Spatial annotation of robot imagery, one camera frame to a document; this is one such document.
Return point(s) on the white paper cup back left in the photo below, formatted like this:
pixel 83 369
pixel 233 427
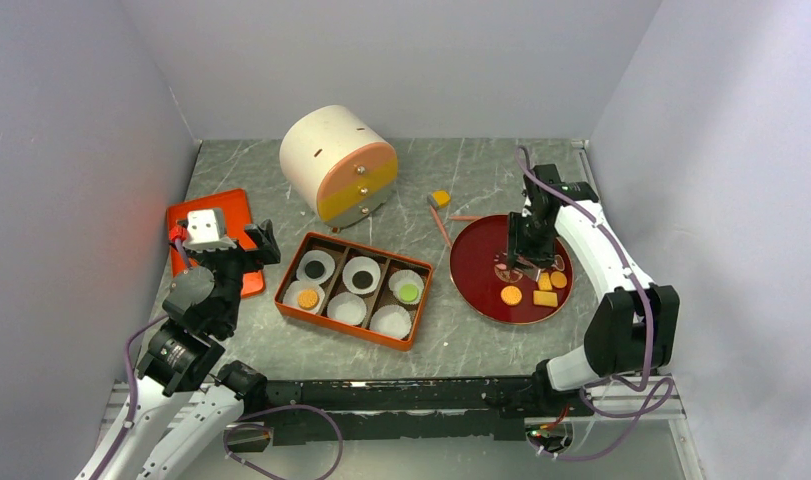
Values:
pixel 320 255

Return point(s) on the red round plate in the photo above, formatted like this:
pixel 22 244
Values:
pixel 475 250

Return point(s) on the silver metal tongs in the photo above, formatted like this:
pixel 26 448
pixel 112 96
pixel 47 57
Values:
pixel 513 275

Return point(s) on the white paper cup back right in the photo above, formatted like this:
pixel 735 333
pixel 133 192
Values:
pixel 402 277

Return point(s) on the white paper cup front left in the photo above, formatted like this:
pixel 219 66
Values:
pixel 289 298

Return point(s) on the chocolate heart cookie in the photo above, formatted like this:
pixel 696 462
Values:
pixel 559 263

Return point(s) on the white paper cup front middle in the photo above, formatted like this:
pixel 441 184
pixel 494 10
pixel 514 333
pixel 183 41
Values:
pixel 347 308

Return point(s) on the orange tin lid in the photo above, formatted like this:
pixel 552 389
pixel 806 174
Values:
pixel 234 204

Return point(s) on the white paper cup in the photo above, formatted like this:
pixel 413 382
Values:
pixel 347 308
pixel 402 277
pixel 289 298
pixel 320 255
pixel 393 321
pixel 361 263

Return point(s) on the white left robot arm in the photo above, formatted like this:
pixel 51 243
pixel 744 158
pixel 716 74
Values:
pixel 199 312

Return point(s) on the green round cookie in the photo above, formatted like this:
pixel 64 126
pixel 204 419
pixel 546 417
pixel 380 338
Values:
pixel 409 293

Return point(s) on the white paper cup back middle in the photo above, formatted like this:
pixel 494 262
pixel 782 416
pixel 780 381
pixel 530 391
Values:
pixel 361 263

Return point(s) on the orange cookie tin box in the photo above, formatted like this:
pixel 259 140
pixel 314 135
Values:
pixel 342 251

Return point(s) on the orange round cookie front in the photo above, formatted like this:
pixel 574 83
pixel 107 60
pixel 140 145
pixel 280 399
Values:
pixel 307 299

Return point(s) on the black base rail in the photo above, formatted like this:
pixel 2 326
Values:
pixel 503 408

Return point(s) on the orange rectangular cookie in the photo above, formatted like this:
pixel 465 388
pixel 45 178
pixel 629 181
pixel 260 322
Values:
pixel 545 299

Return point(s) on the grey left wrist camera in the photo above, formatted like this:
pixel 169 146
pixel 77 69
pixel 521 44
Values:
pixel 207 231

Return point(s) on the yellow grey eraser block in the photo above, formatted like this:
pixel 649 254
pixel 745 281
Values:
pixel 439 199

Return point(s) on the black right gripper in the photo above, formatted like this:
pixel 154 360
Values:
pixel 516 245

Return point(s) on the orange round cookie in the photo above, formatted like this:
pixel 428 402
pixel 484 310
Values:
pixel 511 295
pixel 307 299
pixel 558 280

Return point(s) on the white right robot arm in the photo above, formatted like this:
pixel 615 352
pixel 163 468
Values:
pixel 633 328

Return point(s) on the orange square cookie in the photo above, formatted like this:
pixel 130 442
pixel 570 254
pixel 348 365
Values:
pixel 544 282

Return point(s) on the white paper cup front right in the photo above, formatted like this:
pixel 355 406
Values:
pixel 393 321

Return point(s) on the white round drawer cabinet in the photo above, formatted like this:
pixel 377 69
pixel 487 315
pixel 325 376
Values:
pixel 339 165

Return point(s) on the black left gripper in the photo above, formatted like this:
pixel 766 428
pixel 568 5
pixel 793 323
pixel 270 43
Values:
pixel 262 236

